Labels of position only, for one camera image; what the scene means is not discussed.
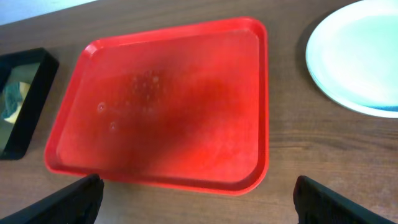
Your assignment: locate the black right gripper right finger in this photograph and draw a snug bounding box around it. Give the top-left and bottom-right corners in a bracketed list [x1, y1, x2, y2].
[293, 175, 394, 224]

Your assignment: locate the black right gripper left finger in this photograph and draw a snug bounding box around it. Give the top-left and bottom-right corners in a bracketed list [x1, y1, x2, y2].
[1, 174, 104, 224]

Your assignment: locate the yellow green sponge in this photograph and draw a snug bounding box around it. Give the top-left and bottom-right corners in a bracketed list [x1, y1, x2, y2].
[1, 82, 30, 124]

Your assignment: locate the cream white plate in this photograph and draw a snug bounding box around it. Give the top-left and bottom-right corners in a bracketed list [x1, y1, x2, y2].
[305, 0, 397, 118]

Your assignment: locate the light blue plate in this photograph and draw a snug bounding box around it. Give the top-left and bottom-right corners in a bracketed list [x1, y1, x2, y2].
[370, 105, 398, 113]

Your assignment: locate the black water tray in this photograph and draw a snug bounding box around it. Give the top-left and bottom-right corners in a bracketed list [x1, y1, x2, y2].
[1, 48, 59, 160]

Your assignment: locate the red plastic tray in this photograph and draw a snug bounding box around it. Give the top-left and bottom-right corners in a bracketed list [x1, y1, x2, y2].
[44, 17, 269, 195]

